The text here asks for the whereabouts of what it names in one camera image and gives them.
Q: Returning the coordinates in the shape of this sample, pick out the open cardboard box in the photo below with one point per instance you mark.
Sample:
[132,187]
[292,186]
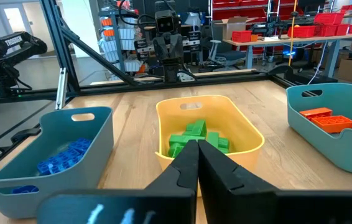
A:
[230,28]

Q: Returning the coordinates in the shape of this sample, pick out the white office chair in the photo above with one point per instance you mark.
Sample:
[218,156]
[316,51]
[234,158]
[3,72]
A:
[225,56]

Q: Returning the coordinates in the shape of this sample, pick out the blue toy building block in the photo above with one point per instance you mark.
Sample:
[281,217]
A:
[81,145]
[25,189]
[64,158]
[50,168]

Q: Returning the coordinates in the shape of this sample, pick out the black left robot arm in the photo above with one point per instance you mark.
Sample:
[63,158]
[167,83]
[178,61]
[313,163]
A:
[14,43]

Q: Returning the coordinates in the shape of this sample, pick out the wooden topped work table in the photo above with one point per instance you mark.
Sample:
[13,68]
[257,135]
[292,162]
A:
[288,40]

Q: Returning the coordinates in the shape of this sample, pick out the black diagonal frame brace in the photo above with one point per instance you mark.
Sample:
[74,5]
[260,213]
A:
[101,59]

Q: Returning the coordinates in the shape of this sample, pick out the white metal bracket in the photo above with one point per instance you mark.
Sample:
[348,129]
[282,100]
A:
[186,76]

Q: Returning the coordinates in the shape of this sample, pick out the black benchtop machine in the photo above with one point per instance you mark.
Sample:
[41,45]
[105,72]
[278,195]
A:
[269,26]

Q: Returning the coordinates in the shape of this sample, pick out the orange toy building block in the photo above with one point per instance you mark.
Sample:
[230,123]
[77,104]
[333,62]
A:
[316,112]
[333,124]

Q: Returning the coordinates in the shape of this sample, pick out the black rail clamp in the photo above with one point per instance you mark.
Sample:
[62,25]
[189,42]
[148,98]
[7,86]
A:
[25,135]

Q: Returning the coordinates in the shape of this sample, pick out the teal plastic bin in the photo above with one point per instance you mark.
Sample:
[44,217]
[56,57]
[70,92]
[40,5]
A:
[319,149]

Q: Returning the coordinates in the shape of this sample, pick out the silver aluminium bar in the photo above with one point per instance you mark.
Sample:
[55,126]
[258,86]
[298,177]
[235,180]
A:
[61,90]

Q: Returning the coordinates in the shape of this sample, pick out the shelf rack with white bins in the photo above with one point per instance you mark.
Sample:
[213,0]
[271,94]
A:
[123,40]

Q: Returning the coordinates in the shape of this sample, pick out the yellow plastic bin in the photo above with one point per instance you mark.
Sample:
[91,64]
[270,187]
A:
[225,109]

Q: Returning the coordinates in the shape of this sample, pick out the slate blue plastic bin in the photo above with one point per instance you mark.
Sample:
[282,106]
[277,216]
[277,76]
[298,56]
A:
[79,180]

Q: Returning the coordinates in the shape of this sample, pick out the black aluminium frame post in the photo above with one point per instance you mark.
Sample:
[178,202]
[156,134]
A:
[59,37]

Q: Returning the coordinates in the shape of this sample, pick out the yellow pole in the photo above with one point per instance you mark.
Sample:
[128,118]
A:
[293,31]

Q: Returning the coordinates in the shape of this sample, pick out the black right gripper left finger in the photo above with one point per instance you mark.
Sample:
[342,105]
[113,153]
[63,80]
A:
[151,205]

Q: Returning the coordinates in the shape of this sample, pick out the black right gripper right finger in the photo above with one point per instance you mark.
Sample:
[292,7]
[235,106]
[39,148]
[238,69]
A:
[257,208]

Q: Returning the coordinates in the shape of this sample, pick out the green toy building block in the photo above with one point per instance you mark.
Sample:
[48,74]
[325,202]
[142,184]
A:
[199,127]
[174,151]
[179,139]
[212,138]
[223,144]

